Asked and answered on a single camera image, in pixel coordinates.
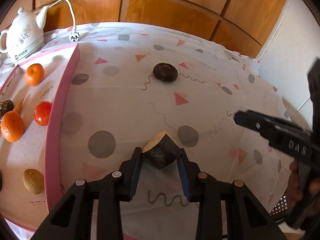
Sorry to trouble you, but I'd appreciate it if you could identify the small orange carrot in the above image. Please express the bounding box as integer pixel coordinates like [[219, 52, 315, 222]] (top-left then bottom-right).
[[13, 99, 24, 114]]

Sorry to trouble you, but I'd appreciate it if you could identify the orange fruit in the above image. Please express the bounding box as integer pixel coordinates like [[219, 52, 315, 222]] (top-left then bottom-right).
[[24, 63, 44, 86], [1, 111, 24, 142]]

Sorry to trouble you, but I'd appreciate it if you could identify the red tomato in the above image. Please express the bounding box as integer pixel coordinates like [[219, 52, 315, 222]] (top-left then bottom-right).
[[34, 101, 52, 126]]

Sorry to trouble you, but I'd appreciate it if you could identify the small yellow potato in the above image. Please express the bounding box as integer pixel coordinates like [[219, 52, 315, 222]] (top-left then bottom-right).
[[23, 168, 44, 194]]

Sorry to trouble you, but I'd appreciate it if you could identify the dark yam chunk pale end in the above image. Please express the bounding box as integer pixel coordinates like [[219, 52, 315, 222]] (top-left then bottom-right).
[[142, 131, 181, 170]]

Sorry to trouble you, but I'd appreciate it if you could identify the wicker chair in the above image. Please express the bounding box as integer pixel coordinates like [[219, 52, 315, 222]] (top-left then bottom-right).
[[270, 192, 288, 216]]

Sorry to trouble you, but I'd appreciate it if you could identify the white ceramic electric kettle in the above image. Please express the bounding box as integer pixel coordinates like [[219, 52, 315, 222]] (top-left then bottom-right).
[[1, 6, 48, 63]]

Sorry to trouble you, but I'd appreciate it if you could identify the white kettle power cord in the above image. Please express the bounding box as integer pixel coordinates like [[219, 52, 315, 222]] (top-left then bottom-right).
[[47, 0, 81, 43]]

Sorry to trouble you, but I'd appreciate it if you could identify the dark round root vegetable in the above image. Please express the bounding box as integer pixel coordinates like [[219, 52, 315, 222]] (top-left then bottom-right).
[[153, 63, 178, 82]]

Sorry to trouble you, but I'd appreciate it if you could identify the person right hand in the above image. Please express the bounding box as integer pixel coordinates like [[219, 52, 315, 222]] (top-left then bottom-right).
[[285, 160, 319, 239]]

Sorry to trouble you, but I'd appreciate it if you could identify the patterned white tablecloth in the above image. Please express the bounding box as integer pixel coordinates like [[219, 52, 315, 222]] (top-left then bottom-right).
[[0, 22, 301, 240]]

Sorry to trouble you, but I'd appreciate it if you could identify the dark cut yam piece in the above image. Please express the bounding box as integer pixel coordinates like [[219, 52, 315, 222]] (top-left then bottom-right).
[[0, 172, 3, 191]]

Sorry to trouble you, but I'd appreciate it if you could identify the pink shallow tray box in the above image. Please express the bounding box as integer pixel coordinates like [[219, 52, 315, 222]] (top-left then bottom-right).
[[1, 43, 80, 231]]

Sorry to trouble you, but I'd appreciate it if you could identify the dark brown taro root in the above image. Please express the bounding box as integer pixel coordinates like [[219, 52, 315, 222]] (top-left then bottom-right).
[[0, 100, 15, 121]]

